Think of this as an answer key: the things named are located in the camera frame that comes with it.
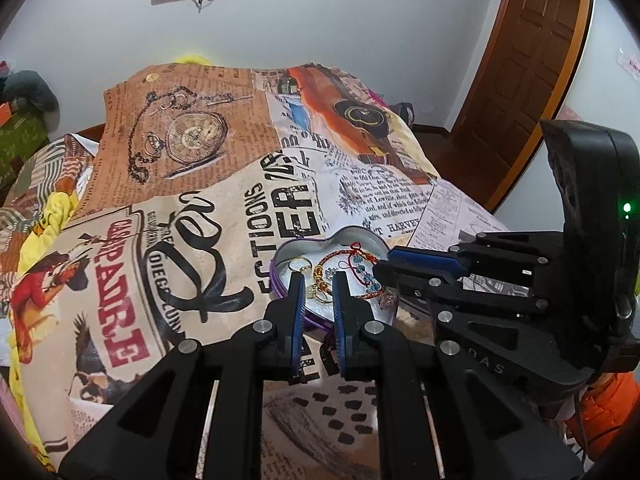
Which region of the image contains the yellow chair back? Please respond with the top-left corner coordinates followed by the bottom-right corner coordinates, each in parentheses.
top-left (175, 54), bottom-right (213, 66)

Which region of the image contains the purple heart-shaped tin box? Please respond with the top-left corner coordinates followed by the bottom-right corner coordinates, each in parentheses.
top-left (270, 226), bottom-right (398, 332)

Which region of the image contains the newspaper print bed blanket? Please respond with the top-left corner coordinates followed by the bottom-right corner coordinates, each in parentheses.
top-left (1, 64), bottom-right (501, 471)

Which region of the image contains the red gold braided bracelet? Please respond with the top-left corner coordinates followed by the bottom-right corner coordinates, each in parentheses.
top-left (311, 246), bottom-right (396, 304)

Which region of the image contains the grey stuffed pillow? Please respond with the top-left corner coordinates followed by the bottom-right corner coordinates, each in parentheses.
top-left (1, 70), bottom-right (60, 133)

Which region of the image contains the dark blue bag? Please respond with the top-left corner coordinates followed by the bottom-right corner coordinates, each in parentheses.
top-left (390, 102), bottom-right (414, 129)

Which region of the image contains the striped patchwork quilt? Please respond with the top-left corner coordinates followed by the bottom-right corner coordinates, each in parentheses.
top-left (1, 134), bottom-right (94, 272)

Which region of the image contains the yellow cloth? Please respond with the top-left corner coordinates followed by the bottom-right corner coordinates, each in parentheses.
top-left (17, 191), bottom-right (79, 274)

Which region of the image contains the brown wooden door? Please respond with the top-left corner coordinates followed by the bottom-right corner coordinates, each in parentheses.
top-left (452, 0), bottom-right (592, 210)

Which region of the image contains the green patterned cloth bin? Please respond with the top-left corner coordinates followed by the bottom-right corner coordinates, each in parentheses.
top-left (0, 108), bottom-right (49, 188)

